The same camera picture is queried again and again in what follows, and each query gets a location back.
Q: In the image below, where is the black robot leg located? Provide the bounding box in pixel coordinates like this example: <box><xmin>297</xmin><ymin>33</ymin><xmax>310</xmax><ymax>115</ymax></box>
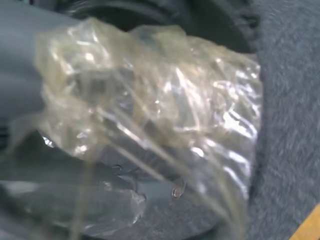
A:
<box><xmin>56</xmin><ymin>0</ymin><xmax>261</xmax><ymax>55</ymax></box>

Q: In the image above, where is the yellow floor tape mark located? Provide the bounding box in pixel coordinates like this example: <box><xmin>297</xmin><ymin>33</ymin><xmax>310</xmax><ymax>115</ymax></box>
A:
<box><xmin>288</xmin><ymin>203</ymin><xmax>320</xmax><ymax>240</ymax></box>

